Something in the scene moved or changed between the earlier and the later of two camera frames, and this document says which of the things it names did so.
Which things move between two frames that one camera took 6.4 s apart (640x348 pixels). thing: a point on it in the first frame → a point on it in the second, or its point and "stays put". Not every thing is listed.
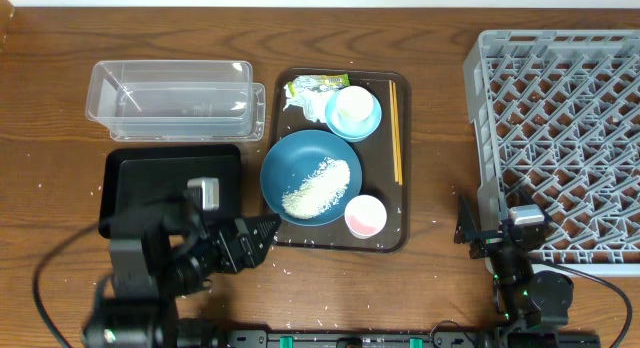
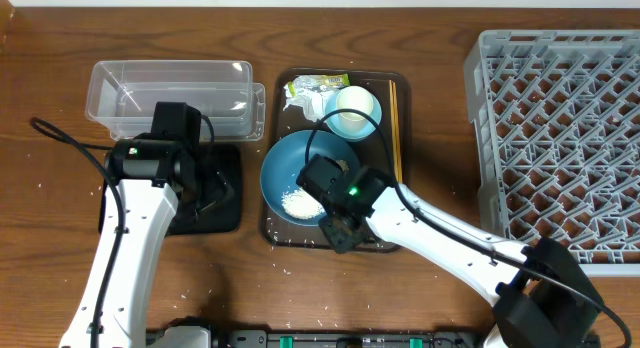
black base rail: x=410 y=338 stays put
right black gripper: x=487 y=240 → x=342 y=243
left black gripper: x=246 y=230 → x=219 y=190
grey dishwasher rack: x=556 y=127 stays put
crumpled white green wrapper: x=313 y=92 stays put
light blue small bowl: x=350 y=129 stays put
